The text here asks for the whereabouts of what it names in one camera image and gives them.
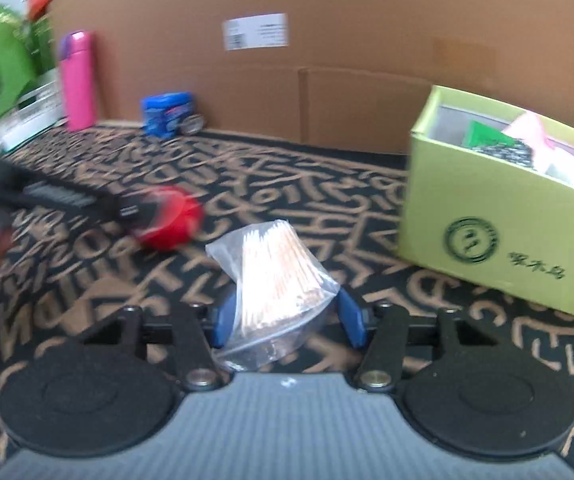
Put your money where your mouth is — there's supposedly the large cardboard wall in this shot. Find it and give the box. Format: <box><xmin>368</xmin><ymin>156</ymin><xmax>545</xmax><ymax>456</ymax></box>
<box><xmin>47</xmin><ymin>0</ymin><xmax>574</xmax><ymax>157</ymax></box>

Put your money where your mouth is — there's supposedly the small grey round object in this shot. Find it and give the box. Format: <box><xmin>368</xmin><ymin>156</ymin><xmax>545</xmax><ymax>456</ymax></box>
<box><xmin>179</xmin><ymin>114</ymin><xmax>206</xmax><ymax>136</ymax></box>

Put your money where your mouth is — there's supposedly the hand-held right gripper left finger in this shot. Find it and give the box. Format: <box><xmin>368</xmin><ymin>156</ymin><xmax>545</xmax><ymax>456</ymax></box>
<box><xmin>84</xmin><ymin>294</ymin><xmax>238</xmax><ymax>392</ymax></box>

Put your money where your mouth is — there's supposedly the black patterned mat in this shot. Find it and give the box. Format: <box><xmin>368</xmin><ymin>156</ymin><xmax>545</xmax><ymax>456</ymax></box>
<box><xmin>0</xmin><ymin>122</ymin><xmax>574</xmax><ymax>480</ymax></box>

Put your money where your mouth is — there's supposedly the pink bottle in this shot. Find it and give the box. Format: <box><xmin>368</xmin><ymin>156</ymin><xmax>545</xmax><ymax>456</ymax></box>
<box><xmin>58</xmin><ymin>31</ymin><xmax>98</xmax><ymax>131</ymax></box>

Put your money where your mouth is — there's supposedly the white plastic crate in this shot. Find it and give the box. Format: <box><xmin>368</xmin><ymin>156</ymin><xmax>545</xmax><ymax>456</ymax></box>
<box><xmin>0</xmin><ymin>72</ymin><xmax>68</xmax><ymax>153</ymax></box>

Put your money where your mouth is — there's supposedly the light green shoe box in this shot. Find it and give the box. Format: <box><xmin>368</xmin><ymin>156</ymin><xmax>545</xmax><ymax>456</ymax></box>
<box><xmin>398</xmin><ymin>85</ymin><xmax>574</xmax><ymax>326</ymax></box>

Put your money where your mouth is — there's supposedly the white shipping label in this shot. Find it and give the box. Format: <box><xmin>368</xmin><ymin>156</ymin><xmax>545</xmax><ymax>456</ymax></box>
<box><xmin>223</xmin><ymin>12</ymin><xmax>289</xmax><ymax>51</ymax></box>

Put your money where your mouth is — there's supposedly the small blue box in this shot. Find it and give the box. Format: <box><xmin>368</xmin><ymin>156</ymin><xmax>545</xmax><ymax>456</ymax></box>
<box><xmin>141</xmin><ymin>92</ymin><xmax>193</xmax><ymax>138</ymax></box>

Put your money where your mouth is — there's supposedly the steel wool scrubber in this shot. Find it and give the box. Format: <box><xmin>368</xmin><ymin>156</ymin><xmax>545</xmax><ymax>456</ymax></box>
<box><xmin>469</xmin><ymin>141</ymin><xmax>535</xmax><ymax>167</ymax></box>

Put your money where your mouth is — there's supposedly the white glove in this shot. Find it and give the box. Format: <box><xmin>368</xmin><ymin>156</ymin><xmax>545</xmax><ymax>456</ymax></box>
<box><xmin>539</xmin><ymin>146</ymin><xmax>574</xmax><ymax>187</ymax></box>

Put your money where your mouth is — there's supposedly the red round object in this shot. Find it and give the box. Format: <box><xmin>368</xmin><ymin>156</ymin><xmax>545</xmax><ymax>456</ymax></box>
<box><xmin>132</xmin><ymin>186</ymin><xmax>205</xmax><ymax>251</ymax></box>

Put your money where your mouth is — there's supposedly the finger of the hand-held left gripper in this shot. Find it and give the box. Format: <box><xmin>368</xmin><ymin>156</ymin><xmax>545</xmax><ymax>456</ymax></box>
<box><xmin>17</xmin><ymin>180</ymin><xmax>165</xmax><ymax>226</ymax></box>

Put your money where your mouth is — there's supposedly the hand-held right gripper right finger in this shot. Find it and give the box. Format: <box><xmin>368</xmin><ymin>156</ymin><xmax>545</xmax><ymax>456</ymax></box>
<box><xmin>339</xmin><ymin>291</ymin><xmax>496</xmax><ymax>392</ymax></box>

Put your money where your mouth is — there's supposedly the bag of cotton swabs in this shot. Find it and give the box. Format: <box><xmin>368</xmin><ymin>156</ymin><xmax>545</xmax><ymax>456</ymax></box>
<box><xmin>206</xmin><ymin>220</ymin><xmax>342</xmax><ymax>368</ymax></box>

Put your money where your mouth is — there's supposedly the small green box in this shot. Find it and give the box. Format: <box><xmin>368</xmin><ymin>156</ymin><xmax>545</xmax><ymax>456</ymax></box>
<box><xmin>462</xmin><ymin>121</ymin><xmax>506</xmax><ymax>148</ymax></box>

